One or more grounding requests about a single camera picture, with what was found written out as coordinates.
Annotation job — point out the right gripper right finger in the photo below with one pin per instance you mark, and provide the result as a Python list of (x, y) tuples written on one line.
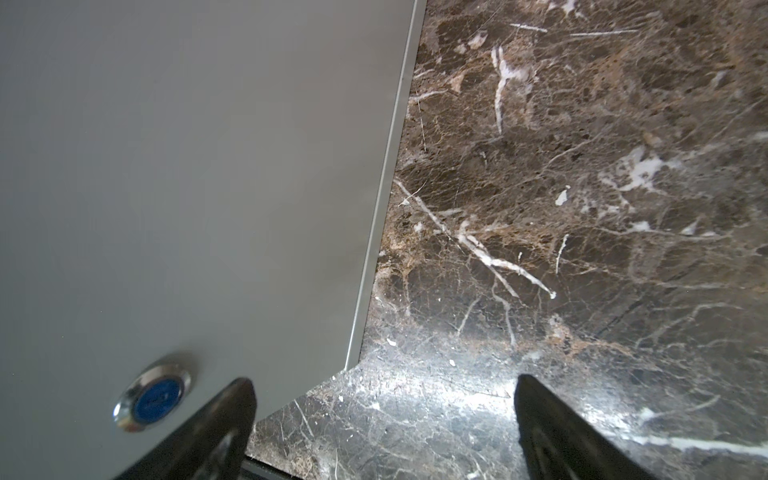
[(557, 443)]

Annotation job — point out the blue cabinet lock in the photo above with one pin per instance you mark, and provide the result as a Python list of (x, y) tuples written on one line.
[(151, 397)]

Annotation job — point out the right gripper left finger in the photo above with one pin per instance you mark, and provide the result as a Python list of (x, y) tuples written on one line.
[(209, 445)]

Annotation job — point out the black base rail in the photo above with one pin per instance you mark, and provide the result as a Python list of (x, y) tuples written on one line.
[(252, 469)]

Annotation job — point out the grey metal cabinet box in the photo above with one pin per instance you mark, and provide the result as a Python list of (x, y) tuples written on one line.
[(190, 182)]

